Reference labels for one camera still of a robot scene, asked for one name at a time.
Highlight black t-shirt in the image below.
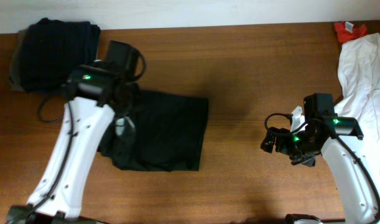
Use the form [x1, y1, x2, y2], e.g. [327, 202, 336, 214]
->
[98, 90, 209, 172]

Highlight red garment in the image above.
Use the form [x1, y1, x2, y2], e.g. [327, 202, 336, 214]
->
[334, 21, 368, 44]

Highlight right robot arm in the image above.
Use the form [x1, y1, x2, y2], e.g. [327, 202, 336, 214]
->
[261, 106, 380, 223]

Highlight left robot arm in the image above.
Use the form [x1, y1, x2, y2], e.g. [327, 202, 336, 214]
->
[6, 83, 139, 223]

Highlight folded navy garment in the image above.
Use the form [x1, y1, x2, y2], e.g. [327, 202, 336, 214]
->
[19, 18, 101, 92]

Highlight white garment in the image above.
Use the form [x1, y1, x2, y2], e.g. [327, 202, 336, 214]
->
[335, 33, 380, 189]

